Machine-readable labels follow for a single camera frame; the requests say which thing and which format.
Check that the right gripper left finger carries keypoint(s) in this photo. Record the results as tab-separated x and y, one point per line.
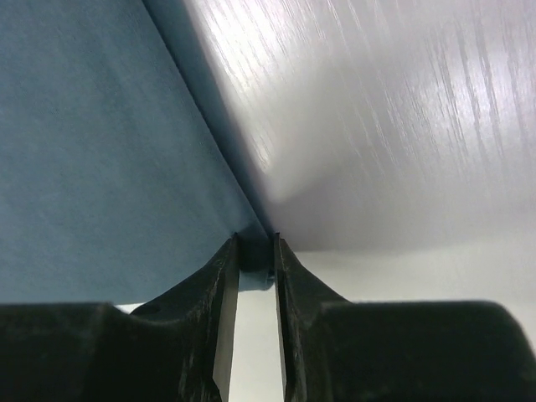
176	347

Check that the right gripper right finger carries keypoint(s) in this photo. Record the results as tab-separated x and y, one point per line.
333	349

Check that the grey-blue t-shirt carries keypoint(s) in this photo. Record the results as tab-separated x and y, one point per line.
119	177

